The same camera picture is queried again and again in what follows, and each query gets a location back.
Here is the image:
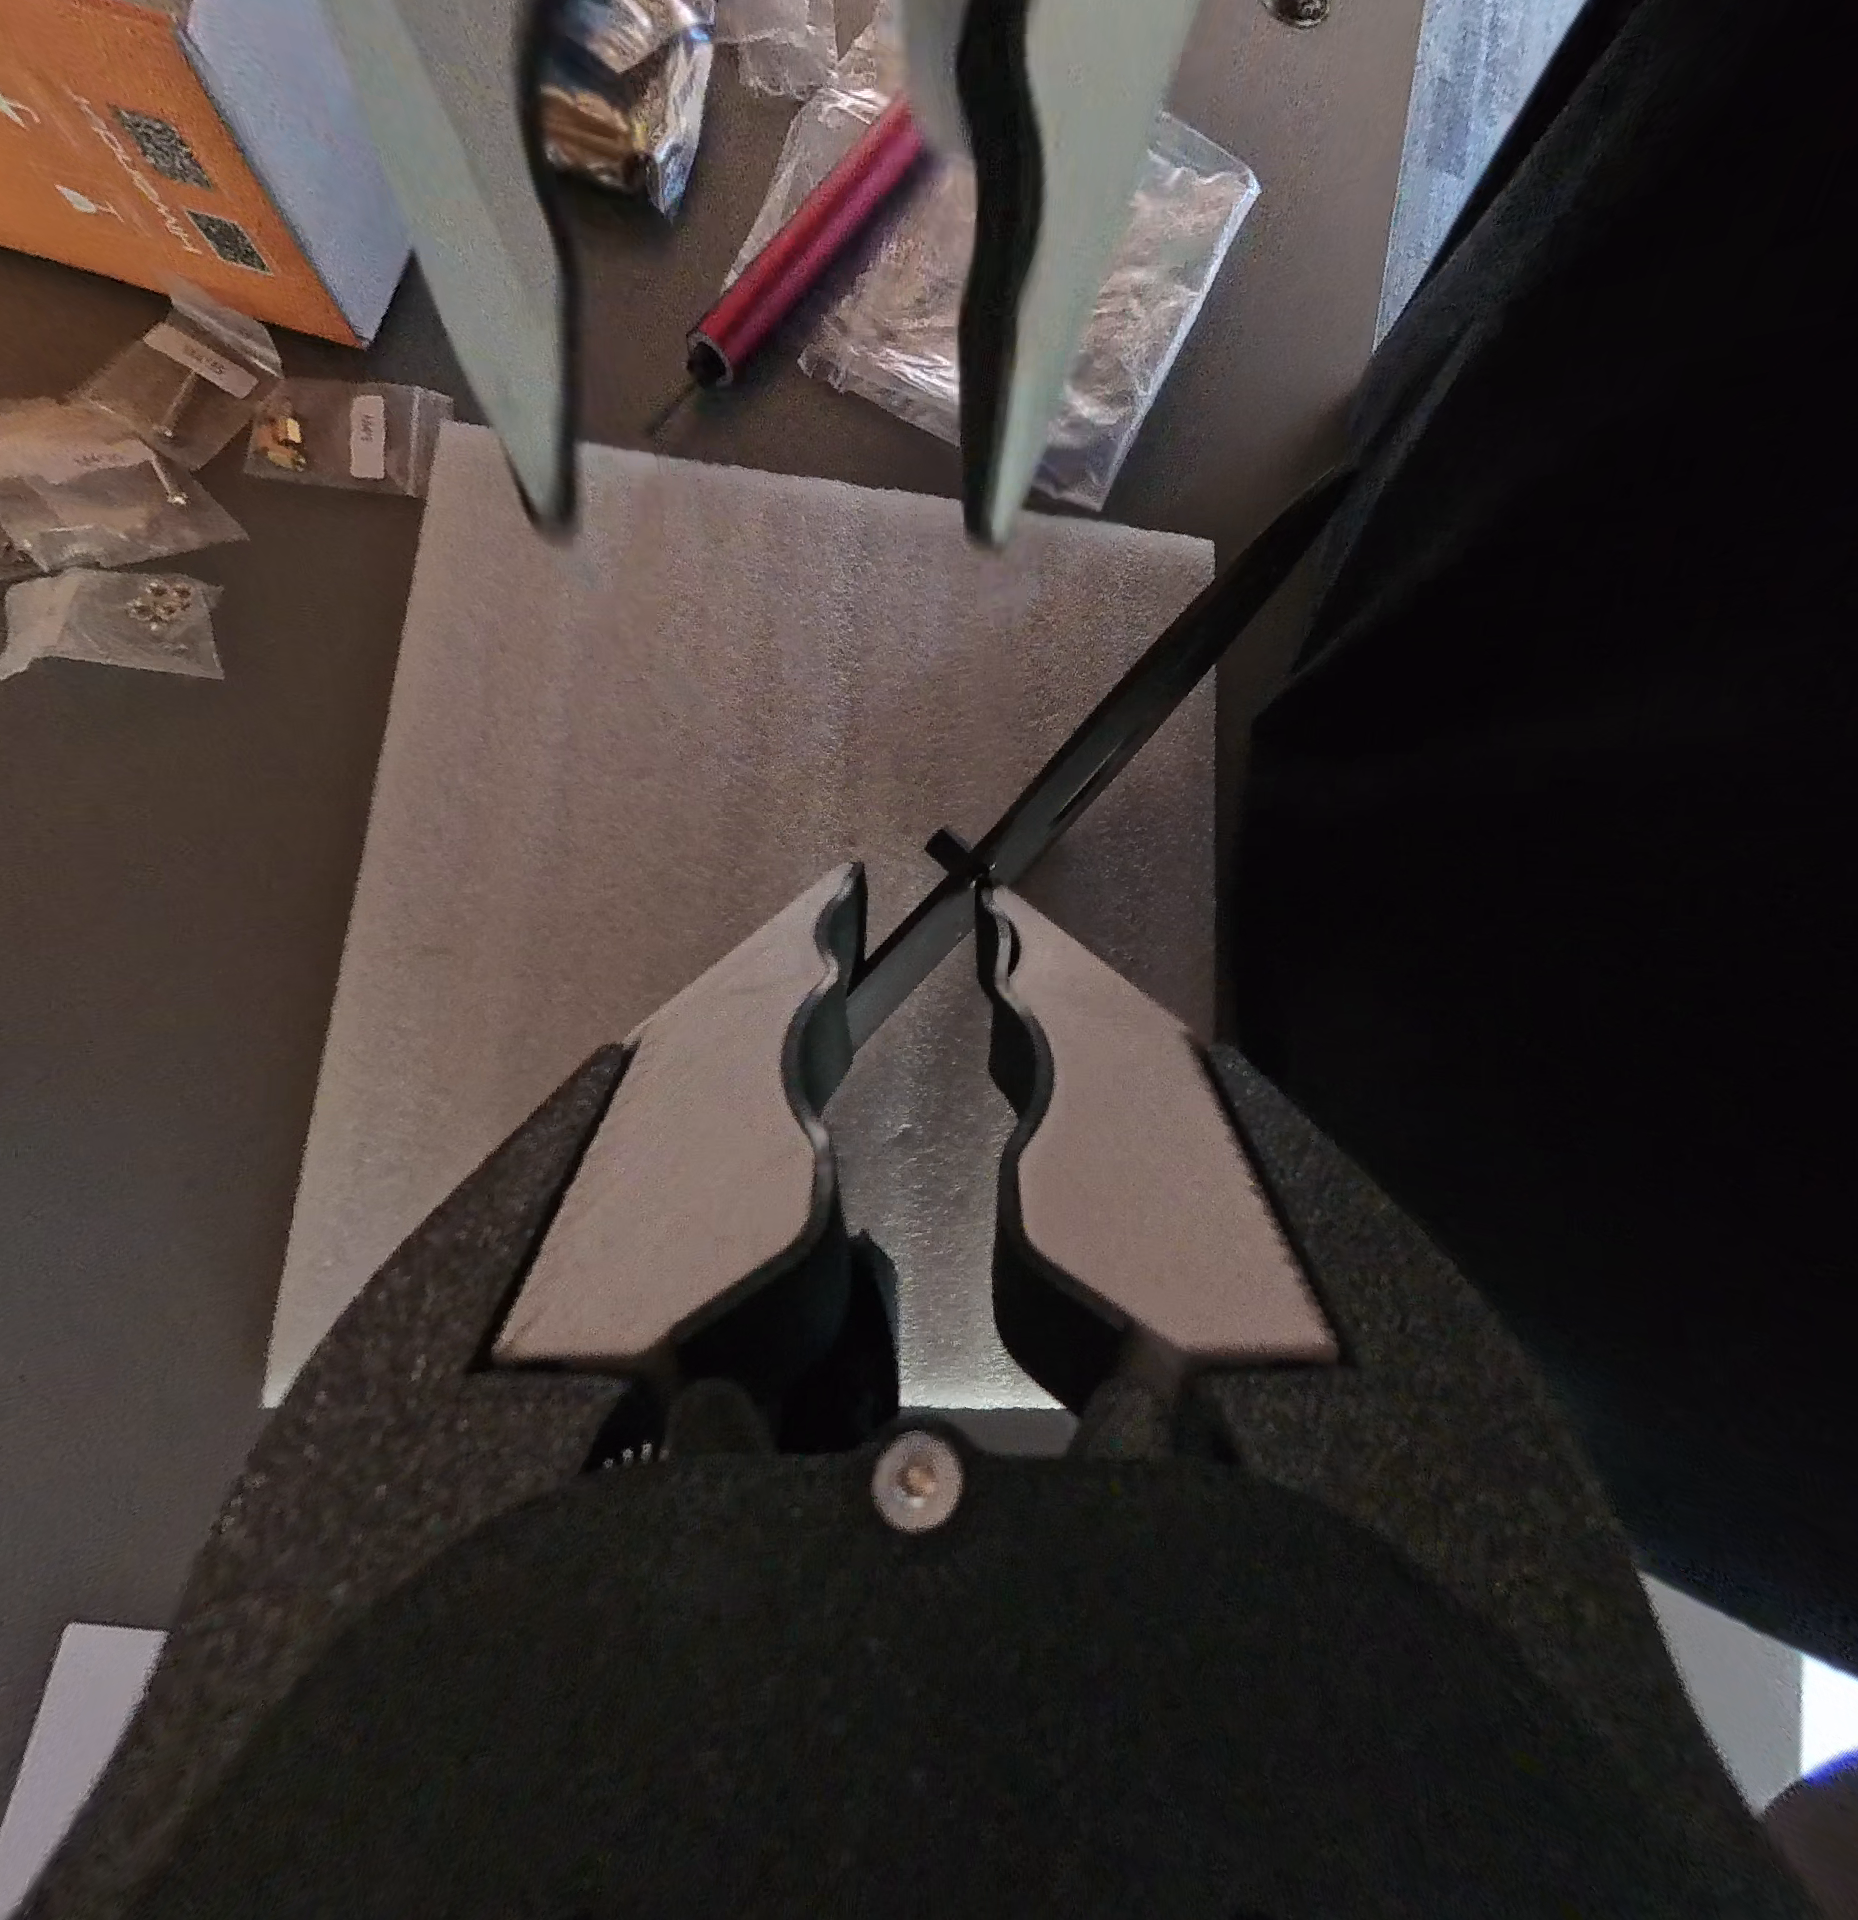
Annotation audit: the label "orange cardboard box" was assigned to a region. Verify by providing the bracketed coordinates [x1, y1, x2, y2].
[0, 0, 413, 349]

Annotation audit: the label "white foam sheet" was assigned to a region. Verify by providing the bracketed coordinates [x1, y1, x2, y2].
[263, 422, 1216, 1414]

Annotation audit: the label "pink electric screwdriver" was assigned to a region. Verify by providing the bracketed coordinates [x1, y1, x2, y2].
[645, 96, 931, 439]

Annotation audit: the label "dark foil parts bag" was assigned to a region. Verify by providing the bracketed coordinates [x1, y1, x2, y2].
[531, 0, 718, 223]

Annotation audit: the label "dark grey desk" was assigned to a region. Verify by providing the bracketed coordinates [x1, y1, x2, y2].
[0, 0, 1424, 1920]

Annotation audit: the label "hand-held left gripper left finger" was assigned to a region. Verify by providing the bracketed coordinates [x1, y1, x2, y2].
[492, 860, 872, 1390]

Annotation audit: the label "black metal plate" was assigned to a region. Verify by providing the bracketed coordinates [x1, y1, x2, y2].
[831, 461, 1358, 1062]

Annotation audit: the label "printed instruction manual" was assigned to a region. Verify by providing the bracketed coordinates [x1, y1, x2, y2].
[0, 1622, 171, 1920]

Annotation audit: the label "large clear plastic bag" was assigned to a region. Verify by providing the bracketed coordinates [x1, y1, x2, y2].
[722, 0, 1262, 505]

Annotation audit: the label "scattered small hardware bags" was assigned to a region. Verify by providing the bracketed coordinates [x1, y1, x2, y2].
[0, 290, 460, 686]

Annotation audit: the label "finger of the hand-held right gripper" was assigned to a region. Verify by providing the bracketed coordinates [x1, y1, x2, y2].
[899, 0, 1216, 553]
[323, 0, 591, 541]

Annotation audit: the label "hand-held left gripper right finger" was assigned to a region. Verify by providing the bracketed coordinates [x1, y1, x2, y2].
[968, 883, 1339, 1401]

